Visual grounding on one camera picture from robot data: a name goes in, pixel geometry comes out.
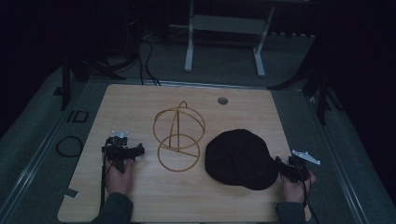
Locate person's left hand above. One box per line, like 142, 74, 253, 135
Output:
105, 158, 134, 196

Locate coiled black cable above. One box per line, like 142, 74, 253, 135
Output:
55, 135, 84, 158

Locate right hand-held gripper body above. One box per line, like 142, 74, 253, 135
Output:
282, 149, 321, 184

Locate person's right hand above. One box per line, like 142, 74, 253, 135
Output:
279, 169, 318, 204

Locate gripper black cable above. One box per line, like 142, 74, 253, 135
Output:
99, 146, 108, 210
299, 164, 321, 224

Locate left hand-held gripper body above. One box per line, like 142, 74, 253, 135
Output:
104, 130, 137, 174

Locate black cap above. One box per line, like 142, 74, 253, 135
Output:
205, 128, 280, 191

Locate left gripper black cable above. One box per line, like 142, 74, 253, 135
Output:
99, 146, 108, 210

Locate white metal stand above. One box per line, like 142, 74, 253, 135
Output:
169, 0, 276, 78

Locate black floor cables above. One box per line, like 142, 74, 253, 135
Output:
134, 36, 163, 87

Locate gold wire hat stand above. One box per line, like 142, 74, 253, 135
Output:
152, 100, 206, 173

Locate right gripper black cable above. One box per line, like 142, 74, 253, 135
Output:
299, 164, 321, 224

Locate black tripod stand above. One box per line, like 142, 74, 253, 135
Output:
52, 52, 139, 112
267, 66, 345, 126

